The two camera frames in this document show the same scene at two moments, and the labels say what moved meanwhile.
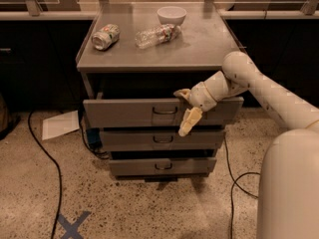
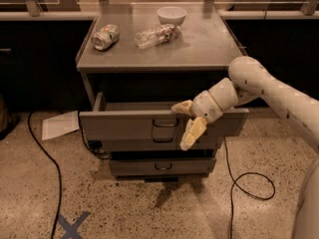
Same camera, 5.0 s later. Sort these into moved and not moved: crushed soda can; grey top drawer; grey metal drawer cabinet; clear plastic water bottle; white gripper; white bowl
Moved: white gripper; grey top drawer
Not moved: white bowl; crushed soda can; grey metal drawer cabinet; clear plastic water bottle
